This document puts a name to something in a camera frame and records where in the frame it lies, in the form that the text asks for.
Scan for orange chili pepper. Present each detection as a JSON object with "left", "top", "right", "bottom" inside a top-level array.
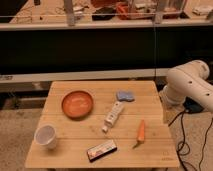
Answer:
[{"left": 133, "top": 120, "right": 145, "bottom": 149}]

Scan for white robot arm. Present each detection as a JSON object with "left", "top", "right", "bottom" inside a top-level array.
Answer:
[{"left": 161, "top": 60, "right": 213, "bottom": 113}]

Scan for blue sponge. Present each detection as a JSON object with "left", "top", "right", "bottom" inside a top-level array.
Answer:
[{"left": 116, "top": 91, "right": 135, "bottom": 102}]

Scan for white tube bottle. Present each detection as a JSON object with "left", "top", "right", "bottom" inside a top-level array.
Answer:
[{"left": 102, "top": 101, "right": 124, "bottom": 133}]

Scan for orange ceramic bowl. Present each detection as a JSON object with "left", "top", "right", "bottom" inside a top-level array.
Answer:
[{"left": 61, "top": 90, "right": 94, "bottom": 119}]

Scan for wooden folding table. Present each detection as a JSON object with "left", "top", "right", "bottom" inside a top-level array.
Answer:
[{"left": 25, "top": 81, "right": 179, "bottom": 170}]

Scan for black rectangular box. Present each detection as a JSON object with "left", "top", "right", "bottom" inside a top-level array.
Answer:
[{"left": 87, "top": 140, "right": 117, "bottom": 162}]

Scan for white plastic cup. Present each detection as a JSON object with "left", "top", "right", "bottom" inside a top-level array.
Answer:
[{"left": 34, "top": 125, "right": 57, "bottom": 150}]

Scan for black device on floor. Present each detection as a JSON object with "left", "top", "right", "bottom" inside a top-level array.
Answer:
[{"left": 184, "top": 100, "right": 204, "bottom": 114}]

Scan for black cables on floor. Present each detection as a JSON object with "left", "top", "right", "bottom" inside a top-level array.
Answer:
[{"left": 168, "top": 110, "right": 213, "bottom": 171}]

